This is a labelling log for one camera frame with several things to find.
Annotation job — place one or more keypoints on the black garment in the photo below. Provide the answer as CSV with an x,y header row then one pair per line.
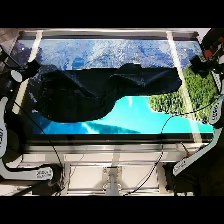
x,y
83,96

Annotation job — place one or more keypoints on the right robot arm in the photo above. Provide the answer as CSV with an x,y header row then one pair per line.
x,y
186,164

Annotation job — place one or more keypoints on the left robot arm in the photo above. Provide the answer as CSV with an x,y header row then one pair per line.
x,y
4,130

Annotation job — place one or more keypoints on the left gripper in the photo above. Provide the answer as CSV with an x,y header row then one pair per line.
x,y
32,68

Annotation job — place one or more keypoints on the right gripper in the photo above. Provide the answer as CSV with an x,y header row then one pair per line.
x,y
198,63

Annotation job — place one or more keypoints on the heap of clothes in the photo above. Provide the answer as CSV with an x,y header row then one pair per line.
x,y
214,39

